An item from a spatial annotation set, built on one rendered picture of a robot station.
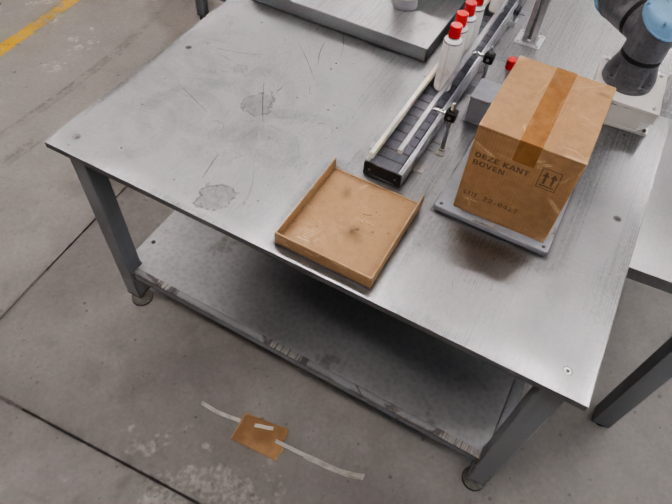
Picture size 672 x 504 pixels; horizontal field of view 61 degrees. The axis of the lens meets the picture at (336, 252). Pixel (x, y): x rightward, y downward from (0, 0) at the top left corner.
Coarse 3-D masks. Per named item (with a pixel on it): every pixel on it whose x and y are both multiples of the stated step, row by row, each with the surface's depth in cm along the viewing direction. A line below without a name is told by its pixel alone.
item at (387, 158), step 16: (512, 0) 202; (480, 32) 189; (480, 48) 184; (432, 80) 173; (432, 96) 168; (448, 96) 168; (416, 112) 163; (432, 112) 164; (400, 128) 159; (384, 144) 155; (400, 144) 155; (416, 144) 155; (384, 160) 151; (400, 160) 151
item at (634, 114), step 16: (656, 80) 172; (624, 96) 167; (640, 96) 167; (656, 96) 168; (608, 112) 169; (624, 112) 167; (640, 112) 165; (656, 112) 164; (624, 128) 170; (640, 128) 170
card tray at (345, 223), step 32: (320, 192) 149; (352, 192) 150; (384, 192) 151; (288, 224) 141; (320, 224) 143; (352, 224) 144; (384, 224) 144; (320, 256) 134; (352, 256) 138; (384, 256) 134
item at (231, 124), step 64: (576, 0) 214; (192, 64) 179; (256, 64) 181; (320, 64) 183; (384, 64) 184; (576, 64) 190; (64, 128) 159; (128, 128) 161; (192, 128) 162; (256, 128) 163; (320, 128) 165; (384, 128) 166; (192, 192) 148; (256, 192) 149; (576, 192) 155; (640, 192) 156; (448, 256) 140; (512, 256) 141; (576, 256) 142; (448, 320) 129; (512, 320) 130; (576, 320) 131; (576, 384) 121
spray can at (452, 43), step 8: (456, 24) 154; (456, 32) 154; (448, 40) 157; (456, 40) 156; (448, 48) 158; (456, 48) 157; (440, 56) 162; (448, 56) 159; (456, 56) 160; (440, 64) 163; (448, 64) 161; (456, 64) 163; (440, 72) 164; (448, 72) 163; (440, 80) 166; (440, 88) 168; (448, 88) 168
